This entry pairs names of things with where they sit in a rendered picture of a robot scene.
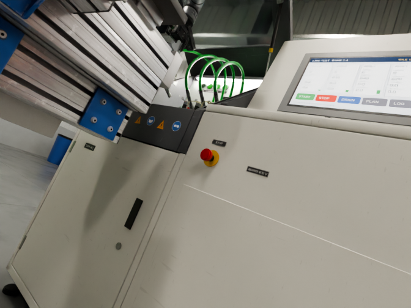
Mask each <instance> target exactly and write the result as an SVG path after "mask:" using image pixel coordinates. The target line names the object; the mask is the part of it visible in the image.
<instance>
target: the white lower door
mask: <svg viewBox="0 0 411 308"><path fill-rule="evenodd" d="M68 152H69V154H68V157H67V158H66V160H65V162H64V164H63V166H62V168H61V170H60V172H59V173H58V175H57V177H56V179H55V181H54V183H53V185H52V187H51V189H50V191H49V193H48V195H47V197H46V199H45V201H44V203H43V205H42V206H41V208H40V210H39V212H38V214H37V216H36V218H35V220H34V222H33V223H32V225H31V228H30V229H29V232H28V234H27V235H25V236H24V238H23V240H22V242H21V244H20V246H19V251H18V253H17V255H16V257H15V258H14V260H13V262H12V265H13V266H14V267H15V269H16V271H17V272H18V274H19V275H20V277H21V278H22V280H23V282H24V283H25V285H26V286H27V288H28V290H29V291H30V292H31V294H32V296H33V297H34V299H35V300H36V302H37V304H38V305H39V307H40V308H113V307H114V305H115V303H116V300H117V298H118V296H119V293H120V291H121V289H122V286H123V284H124V282H125V279H126V277H127V274H128V272H129V270H130V268H131V265H132V263H133V261H134V259H135V256H136V254H137V251H138V249H139V247H140V245H141V242H142V240H143V238H144V236H145V233H146V231H147V228H148V226H149V224H150V221H151V219H152V216H153V215H154V212H155V210H156V207H157V205H158V203H159V201H160V198H161V196H162V194H163V191H164V189H165V187H166V184H167V182H168V180H169V177H170V175H171V172H172V170H173V168H174V166H175V163H176V161H177V159H178V157H179V154H178V153H174V152H171V151H168V150H165V149H162V148H158V147H154V146H152V145H148V144H144V143H142V142H138V141H134V140H131V139H128V138H125V137H121V138H120V140H119V142H118V144H114V143H112V142H109V141H106V140H104V139H100V138H99V137H95V136H93V135H91V134H89V133H87V132H85V131H82V130H81V131H80V133H79V135H78V137H77V139H76V140H75V141H74V142H73V144H72V146H71V148H70V150H69V151H68Z"/></svg>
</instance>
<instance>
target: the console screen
mask: <svg viewBox="0 0 411 308"><path fill-rule="evenodd" d="M277 111H281V112H292V113H297V114H308V115H314V116H324V117H334V118H340V119H350V120H361V121H367V122H377V123H387V124H393V125H404V126H410V127H411V50H404V51H364V52H342V53H306V54H305V56H304V58H303V60H302V62H301V64H300V66H299V68H298V69H297V71H296V73H295V75H294V77H293V79H292V81H291V83H290V85H289V87H288V89H287V91H286V93H285V95H284V97H283V99H282V101H281V103H280V105H279V107H278V109H277Z"/></svg>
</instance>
